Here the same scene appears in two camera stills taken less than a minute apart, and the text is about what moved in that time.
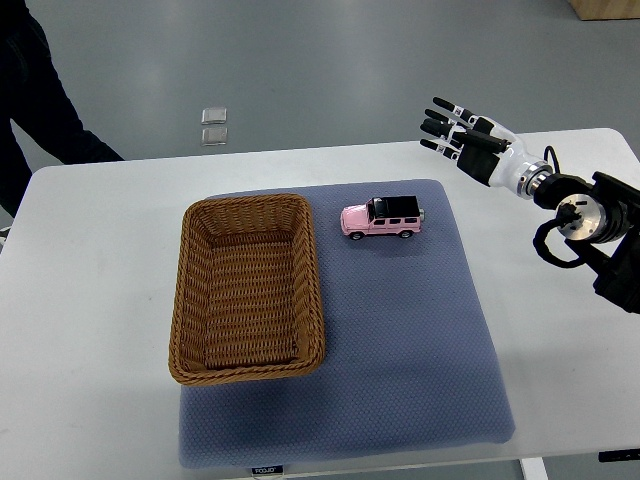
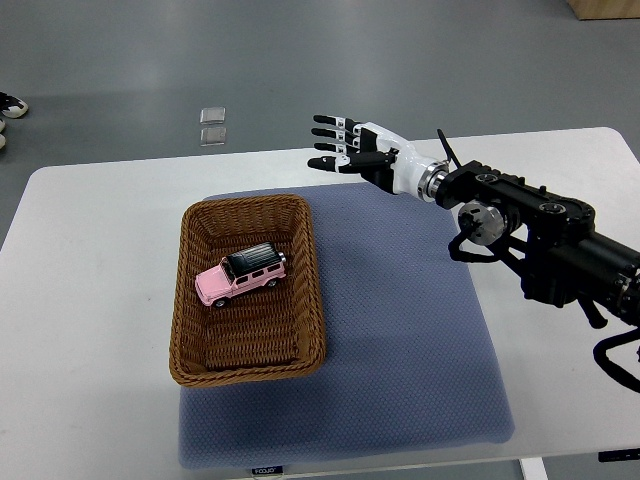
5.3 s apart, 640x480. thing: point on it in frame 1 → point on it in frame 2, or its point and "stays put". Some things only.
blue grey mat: x=410 y=366 stays put
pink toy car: x=383 y=215 → x=245 y=268
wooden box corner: x=589 y=10 stays put
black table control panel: x=619 y=455 stays put
